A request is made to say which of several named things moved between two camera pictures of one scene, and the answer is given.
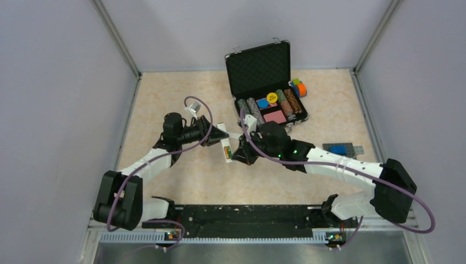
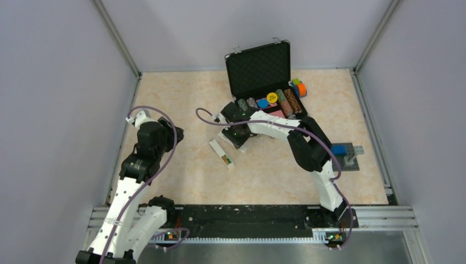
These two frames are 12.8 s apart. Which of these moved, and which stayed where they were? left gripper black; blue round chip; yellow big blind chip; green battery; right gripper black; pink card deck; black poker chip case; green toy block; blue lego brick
Moved: green battery; right gripper black; left gripper black
Stayed: green toy block; black poker chip case; blue round chip; pink card deck; blue lego brick; yellow big blind chip
